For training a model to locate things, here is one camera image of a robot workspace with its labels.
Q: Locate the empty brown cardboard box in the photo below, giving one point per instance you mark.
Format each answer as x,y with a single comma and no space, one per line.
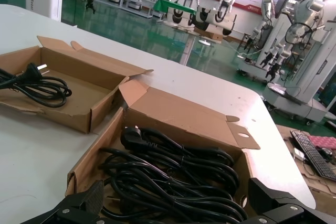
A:
86,85

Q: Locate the small white box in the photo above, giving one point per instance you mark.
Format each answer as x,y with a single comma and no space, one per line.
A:
299,154

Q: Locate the white black robot shell part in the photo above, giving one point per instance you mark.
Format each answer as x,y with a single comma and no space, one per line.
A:
204,16
185,15
228,23

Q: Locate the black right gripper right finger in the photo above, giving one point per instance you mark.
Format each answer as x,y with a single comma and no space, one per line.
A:
275,208

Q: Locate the flattened brown cardboard sheet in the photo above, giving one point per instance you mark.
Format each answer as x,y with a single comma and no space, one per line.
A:
321,197

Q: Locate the round white floor base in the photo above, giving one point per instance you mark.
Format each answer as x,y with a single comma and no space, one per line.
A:
204,41

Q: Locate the white legged table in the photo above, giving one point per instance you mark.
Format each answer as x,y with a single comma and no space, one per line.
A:
188,48

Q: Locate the small dark stool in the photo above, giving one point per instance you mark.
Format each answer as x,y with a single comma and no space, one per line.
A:
244,34

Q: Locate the black computer keyboard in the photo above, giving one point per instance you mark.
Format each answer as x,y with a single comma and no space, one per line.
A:
313,157

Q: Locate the pink foam sheet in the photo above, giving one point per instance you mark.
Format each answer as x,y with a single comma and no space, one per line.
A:
325,142

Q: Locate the small brown cardboard carton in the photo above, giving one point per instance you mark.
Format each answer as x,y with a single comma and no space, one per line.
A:
211,35

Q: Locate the tall white humanoid robot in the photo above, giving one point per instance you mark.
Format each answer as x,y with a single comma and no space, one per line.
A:
265,3
303,7

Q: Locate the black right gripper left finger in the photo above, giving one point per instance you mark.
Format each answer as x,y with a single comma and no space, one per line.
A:
92,205

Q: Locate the green table cloth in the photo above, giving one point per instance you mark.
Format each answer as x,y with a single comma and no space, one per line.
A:
161,5

